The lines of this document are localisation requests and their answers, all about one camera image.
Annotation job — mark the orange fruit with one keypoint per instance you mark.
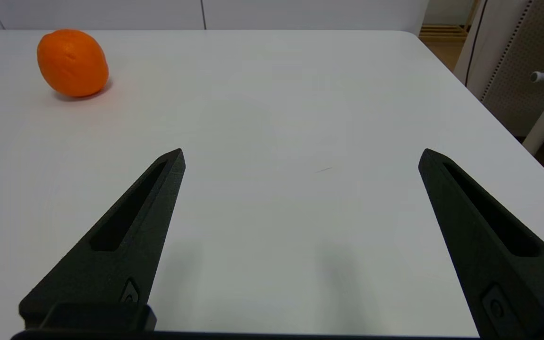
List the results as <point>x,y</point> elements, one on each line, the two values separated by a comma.
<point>72,63</point>

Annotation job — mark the white pegboard panel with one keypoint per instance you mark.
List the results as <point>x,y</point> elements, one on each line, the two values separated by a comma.
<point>522,71</point>

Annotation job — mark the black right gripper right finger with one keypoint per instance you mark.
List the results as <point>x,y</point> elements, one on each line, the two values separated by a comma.
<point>498,269</point>

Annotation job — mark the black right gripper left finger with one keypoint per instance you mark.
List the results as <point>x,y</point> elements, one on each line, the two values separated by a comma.
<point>125,255</point>

